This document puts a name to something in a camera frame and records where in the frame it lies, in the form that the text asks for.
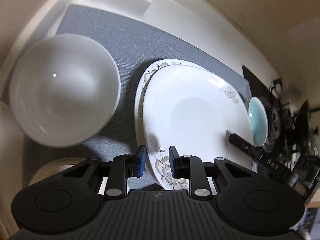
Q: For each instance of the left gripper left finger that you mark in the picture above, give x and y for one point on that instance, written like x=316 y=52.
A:
x=126 y=166

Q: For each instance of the grey mat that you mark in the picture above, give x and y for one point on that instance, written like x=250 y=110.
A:
x=134 y=46

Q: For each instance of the white floral square plate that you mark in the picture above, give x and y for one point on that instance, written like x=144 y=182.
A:
x=195 y=111

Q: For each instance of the black gas stove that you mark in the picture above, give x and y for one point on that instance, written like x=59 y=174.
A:
x=290 y=154

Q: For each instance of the light blue small bowl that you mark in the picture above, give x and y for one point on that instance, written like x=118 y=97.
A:
x=258 y=121

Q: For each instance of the wooden cutting board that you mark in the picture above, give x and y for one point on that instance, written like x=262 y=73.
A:
x=53 y=168

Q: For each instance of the large white bowl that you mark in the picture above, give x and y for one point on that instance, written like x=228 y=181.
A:
x=64 y=90

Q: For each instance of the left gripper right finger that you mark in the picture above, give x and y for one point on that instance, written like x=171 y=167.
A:
x=189 y=167

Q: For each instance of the white floral lower plate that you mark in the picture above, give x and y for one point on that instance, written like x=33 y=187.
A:
x=141 y=89

